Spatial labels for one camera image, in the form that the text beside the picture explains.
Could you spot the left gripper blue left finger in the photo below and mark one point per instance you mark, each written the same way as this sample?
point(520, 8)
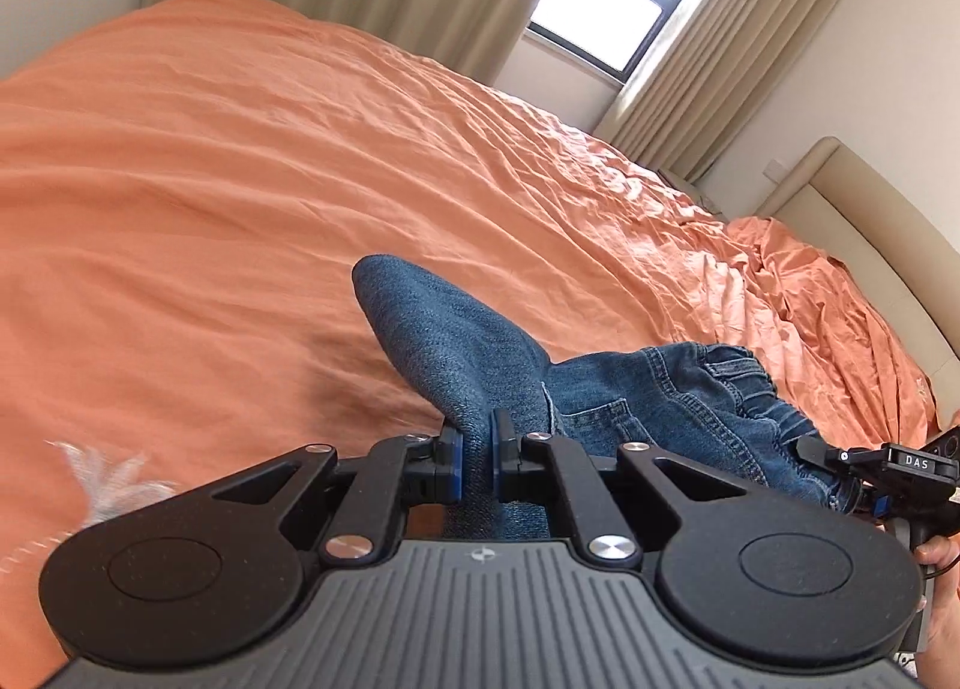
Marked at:
point(442, 473)

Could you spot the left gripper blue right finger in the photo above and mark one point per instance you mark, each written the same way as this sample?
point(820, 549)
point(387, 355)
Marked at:
point(521, 468)

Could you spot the blue denim pants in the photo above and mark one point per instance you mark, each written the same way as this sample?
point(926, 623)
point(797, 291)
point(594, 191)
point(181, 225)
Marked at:
point(714, 404)

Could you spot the person's right hand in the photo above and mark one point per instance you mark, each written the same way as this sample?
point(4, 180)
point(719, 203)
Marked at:
point(939, 665)

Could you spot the beige padded headboard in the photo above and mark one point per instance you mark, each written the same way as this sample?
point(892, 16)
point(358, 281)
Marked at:
point(835, 200)

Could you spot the orange bed sheet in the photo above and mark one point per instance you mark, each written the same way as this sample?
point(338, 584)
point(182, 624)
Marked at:
point(185, 192)

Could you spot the beige right curtain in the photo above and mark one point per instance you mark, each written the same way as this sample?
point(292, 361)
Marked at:
point(701, 84)

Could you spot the white wall socket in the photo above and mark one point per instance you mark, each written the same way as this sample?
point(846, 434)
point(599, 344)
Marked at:
point(775, 171)

